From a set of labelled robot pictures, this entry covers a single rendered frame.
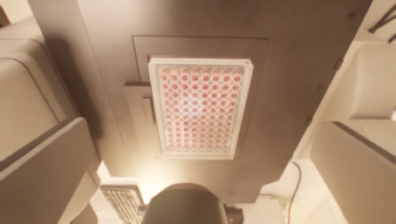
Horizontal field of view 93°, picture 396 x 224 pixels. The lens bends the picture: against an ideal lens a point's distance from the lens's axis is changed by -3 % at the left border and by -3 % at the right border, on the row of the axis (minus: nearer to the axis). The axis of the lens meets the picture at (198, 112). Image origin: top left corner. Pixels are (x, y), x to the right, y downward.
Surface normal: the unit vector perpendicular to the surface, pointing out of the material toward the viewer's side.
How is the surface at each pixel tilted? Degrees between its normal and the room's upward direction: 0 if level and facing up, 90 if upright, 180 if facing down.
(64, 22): 0
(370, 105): 29
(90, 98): 0
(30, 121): 71
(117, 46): 0
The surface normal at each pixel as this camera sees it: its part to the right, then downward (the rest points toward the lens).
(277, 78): 0.00, 0.65
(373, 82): 0.01, 0.19
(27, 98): 0.94, 0.22
